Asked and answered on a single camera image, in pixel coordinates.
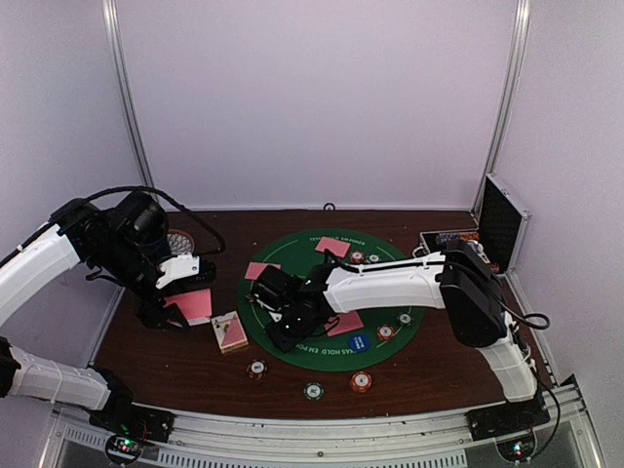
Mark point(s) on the green 20 chip stack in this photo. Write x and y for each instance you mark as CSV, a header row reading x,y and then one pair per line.
x,y
313,391

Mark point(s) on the dealt card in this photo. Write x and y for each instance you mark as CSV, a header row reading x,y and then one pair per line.
x,y
255,269
344,323
337,247

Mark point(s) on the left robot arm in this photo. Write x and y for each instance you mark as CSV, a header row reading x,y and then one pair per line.
x,y
120,233

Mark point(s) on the right aluminium frame post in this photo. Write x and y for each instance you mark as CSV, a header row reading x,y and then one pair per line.
x,y
516,58

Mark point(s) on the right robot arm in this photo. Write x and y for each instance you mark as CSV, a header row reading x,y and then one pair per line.
x,y
455,279

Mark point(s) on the front aluminium rail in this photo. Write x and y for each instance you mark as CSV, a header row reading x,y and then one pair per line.
x,y
434,439

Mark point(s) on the black 100 chip stack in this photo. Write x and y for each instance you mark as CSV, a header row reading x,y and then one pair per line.
x,y
257,369

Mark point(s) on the red-backed card deck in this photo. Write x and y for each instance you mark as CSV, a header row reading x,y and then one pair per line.
x,y
196,307

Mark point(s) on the aluminium poker chip case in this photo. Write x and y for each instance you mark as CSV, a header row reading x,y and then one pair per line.
x,y
501,226

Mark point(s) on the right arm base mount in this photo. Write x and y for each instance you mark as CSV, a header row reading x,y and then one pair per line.
x,y
508,418

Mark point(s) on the round green poker mat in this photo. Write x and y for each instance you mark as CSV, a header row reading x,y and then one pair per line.
x,y
296,254

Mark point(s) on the patterned round plate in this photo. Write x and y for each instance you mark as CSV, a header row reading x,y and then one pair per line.
x,y
180,242

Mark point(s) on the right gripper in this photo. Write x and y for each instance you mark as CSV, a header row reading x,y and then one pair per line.
x,y
285,341

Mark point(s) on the blue small blind button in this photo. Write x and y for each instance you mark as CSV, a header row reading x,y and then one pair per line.
x,y
359,343

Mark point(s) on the dark blue mug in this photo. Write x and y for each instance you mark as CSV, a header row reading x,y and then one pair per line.
x,y
158,247

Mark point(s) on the orange 5 chip stack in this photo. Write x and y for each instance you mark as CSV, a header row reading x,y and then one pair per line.
x,y
360,382

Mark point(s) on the playing card box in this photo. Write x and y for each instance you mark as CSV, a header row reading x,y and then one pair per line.
x,y
229,332

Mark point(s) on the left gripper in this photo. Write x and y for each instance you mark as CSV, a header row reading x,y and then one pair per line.
x,y
154,316

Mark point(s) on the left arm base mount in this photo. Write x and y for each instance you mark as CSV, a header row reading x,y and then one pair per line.
x,y
140,423

